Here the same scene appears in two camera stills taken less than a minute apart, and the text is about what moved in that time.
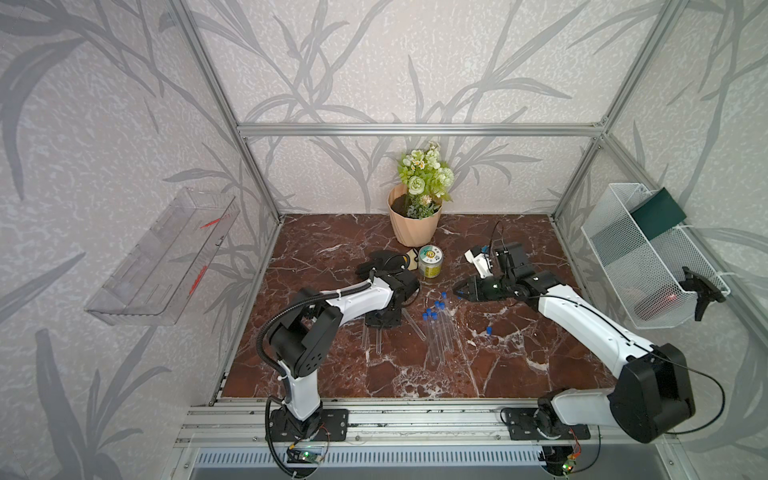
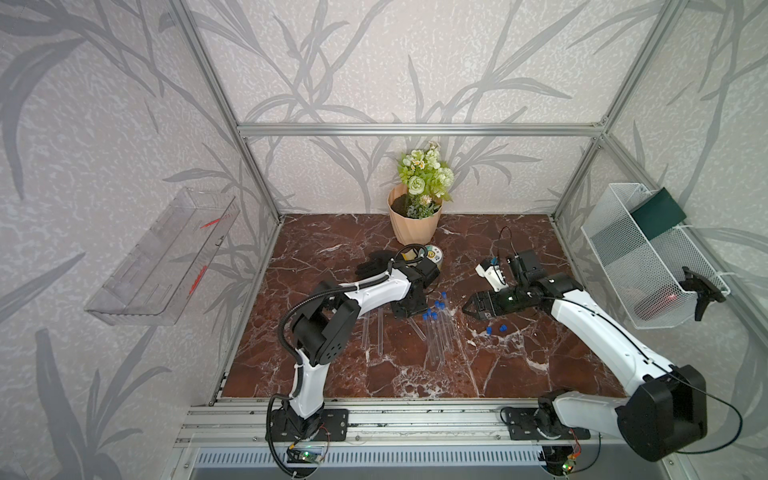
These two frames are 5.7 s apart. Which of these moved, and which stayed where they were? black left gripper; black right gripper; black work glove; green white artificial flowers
Moved: black right gripper; black left gripper
Stayed: black work glove; green white artificial flowers
